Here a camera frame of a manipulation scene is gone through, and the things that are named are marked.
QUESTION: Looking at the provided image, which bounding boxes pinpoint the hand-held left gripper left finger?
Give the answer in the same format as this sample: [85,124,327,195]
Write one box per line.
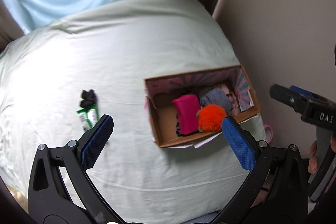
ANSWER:
[28,114,124,224]

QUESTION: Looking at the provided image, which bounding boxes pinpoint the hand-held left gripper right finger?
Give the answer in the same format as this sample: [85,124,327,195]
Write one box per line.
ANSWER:
[210,116,309,224]

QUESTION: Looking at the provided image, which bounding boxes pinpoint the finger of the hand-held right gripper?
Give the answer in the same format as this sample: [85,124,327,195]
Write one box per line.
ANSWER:
[269,84,306,119]
[289,85,334,103]

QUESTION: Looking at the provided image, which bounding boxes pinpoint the orange fluffy pompom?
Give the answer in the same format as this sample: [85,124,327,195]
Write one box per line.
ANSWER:
[197,105,227,133]

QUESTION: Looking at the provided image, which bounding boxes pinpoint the dusty pink cloth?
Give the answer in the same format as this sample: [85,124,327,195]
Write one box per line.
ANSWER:
[218,84,240,115]

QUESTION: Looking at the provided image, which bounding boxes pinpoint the grey fuzzy sock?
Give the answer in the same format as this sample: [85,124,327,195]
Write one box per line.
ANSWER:
[198,89,234,115]

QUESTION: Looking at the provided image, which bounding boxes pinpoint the pink zip pouch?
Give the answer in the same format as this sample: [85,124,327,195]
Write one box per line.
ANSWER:
[172,94,201,135]

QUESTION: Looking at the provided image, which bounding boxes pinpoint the printed cardboard box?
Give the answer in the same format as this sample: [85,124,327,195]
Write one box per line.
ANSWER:
[143,64,261,148]

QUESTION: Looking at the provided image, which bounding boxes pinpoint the person's right hand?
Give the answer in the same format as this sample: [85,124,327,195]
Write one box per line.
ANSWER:
[307,140,319,174]

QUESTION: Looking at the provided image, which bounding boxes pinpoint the green packet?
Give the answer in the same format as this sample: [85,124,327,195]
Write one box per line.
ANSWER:
[76,106,100,132]

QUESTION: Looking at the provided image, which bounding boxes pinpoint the black hair scrunchie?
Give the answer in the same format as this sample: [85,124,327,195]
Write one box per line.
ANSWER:
[81,89,95,101]
[79,99,97,110]

